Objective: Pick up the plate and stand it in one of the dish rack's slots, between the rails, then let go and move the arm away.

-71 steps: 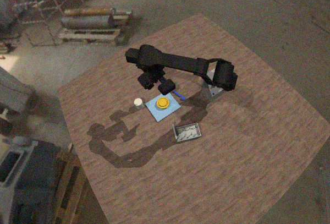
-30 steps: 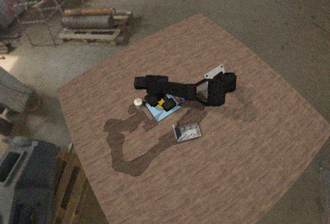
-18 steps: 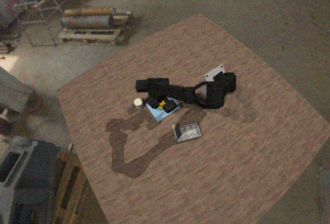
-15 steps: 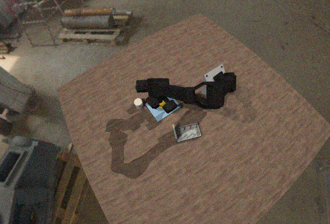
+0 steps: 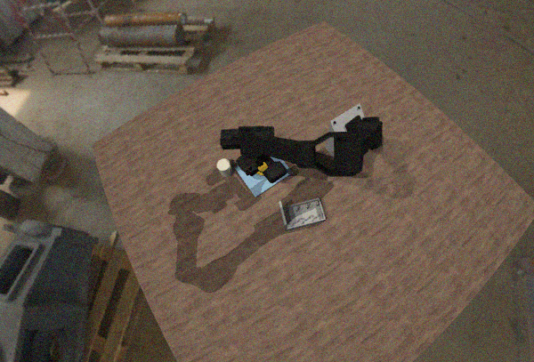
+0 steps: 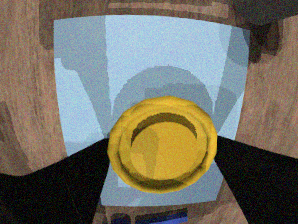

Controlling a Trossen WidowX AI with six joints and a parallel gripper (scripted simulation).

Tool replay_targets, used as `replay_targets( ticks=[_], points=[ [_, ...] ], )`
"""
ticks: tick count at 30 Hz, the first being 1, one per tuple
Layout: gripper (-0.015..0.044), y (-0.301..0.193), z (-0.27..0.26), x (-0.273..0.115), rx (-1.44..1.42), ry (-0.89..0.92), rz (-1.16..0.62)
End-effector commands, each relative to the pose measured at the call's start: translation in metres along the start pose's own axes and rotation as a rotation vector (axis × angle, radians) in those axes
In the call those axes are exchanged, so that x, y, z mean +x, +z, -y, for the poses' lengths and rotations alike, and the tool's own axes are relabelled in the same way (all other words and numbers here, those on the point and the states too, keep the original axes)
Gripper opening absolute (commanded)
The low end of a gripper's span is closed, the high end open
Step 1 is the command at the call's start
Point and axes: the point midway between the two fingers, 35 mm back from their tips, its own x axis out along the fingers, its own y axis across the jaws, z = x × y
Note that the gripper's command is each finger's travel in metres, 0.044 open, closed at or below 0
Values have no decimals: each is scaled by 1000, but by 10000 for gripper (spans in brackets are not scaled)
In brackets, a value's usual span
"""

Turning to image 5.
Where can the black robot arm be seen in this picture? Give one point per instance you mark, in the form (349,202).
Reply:
(258,141)

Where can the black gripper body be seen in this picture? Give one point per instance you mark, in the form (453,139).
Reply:
(275,170)

